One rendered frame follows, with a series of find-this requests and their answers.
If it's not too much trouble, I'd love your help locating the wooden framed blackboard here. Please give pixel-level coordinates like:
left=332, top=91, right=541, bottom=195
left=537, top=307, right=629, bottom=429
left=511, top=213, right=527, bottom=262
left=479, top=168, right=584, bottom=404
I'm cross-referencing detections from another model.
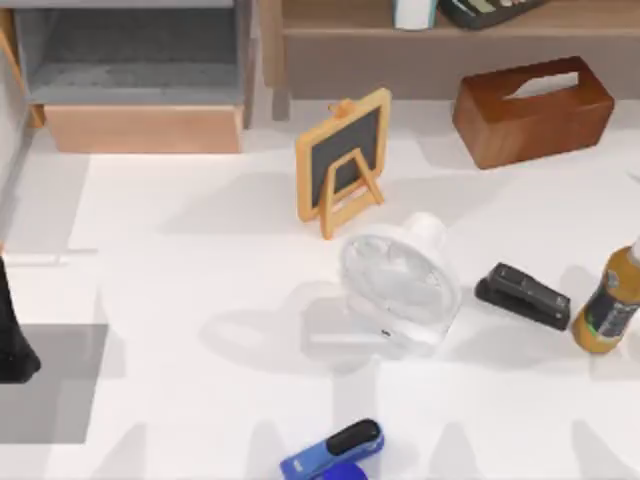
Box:
left=294, top=88, right=393, bottom=241

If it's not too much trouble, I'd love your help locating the white desk fan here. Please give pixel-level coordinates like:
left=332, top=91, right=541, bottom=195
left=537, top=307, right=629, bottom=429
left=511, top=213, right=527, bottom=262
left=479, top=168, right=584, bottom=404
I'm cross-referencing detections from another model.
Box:
left=305, top=211, right=464, bottom=359

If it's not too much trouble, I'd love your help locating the pale wooden drawer front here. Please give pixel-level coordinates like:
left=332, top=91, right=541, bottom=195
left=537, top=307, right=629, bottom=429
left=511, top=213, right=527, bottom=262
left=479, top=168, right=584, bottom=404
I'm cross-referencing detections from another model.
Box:
left=43, top=103, right=246, bottom=155

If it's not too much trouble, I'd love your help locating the blue and black stapler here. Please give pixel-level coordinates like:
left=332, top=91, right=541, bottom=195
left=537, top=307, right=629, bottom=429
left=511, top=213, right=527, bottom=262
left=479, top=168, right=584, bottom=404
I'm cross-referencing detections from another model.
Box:
left=278, top=418, right=386, bottom=480

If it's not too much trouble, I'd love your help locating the wooden open shelf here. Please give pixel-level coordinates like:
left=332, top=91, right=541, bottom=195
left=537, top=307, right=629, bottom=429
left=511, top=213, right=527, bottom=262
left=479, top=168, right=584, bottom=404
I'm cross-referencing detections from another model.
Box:
left=258, top=0, right=640, bottom=122

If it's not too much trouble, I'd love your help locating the brown wooden tissue box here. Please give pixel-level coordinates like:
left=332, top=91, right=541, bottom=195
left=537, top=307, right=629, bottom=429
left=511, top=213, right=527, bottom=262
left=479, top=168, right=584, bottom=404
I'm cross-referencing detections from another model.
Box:
left=452, top=55, right=616, bottom=171

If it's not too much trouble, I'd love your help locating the white book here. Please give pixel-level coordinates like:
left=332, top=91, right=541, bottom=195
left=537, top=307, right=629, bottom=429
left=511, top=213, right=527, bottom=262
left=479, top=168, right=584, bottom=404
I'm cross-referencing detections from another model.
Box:
left=392, top=0, right=439, bottom=31

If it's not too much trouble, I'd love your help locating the black calculator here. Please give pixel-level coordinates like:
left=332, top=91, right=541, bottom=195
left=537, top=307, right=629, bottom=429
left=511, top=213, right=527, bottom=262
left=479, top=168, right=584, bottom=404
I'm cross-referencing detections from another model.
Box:
left=436, top=0, right=551, bottom=31

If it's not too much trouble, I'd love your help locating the orange bottle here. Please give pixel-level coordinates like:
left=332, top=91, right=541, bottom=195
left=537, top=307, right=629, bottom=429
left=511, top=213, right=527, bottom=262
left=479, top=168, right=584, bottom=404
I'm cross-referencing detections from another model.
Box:
left=571, top=237, right=640, bottom=355

